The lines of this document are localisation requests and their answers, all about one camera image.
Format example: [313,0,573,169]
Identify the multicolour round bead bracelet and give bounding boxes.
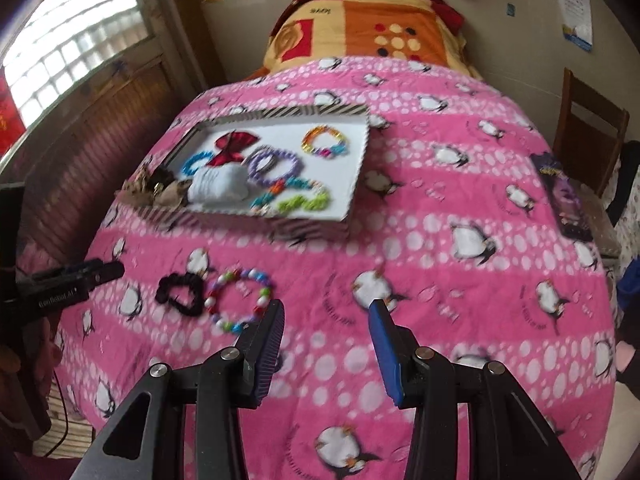
[203,266,278,336]

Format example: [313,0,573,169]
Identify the black purple phone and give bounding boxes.
[529,152,593,242]

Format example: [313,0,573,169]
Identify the orange yellow crystal bracelet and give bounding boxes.
[300,124,350,161]

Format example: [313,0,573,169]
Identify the light blue fluffy scrunchie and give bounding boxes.
[188,162,250,205]

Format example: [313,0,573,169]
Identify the blue bead bracelet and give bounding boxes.
[179,148,214,179]

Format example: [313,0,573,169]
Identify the wooden chair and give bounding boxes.
[552,68,630,197]

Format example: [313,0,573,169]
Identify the purple bead bracelet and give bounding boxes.
[246,145,305,188]

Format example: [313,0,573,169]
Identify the wall calendar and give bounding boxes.
[558,0,593,52]

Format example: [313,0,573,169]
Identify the red satin bow clip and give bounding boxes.
[207,130,259,167]

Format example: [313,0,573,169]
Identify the window with glass blocks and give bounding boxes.
[3,0,149,126]

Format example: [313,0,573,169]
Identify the leopard print bow hair clip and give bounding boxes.
[115,162,192,209]

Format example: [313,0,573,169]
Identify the striped white jewelry tray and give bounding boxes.
[136,104,369,240]

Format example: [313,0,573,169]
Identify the orange yellow folded blanket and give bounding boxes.
[250,0,480,79]

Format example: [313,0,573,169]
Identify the black scrunchie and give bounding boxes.
[155,272,205,318]

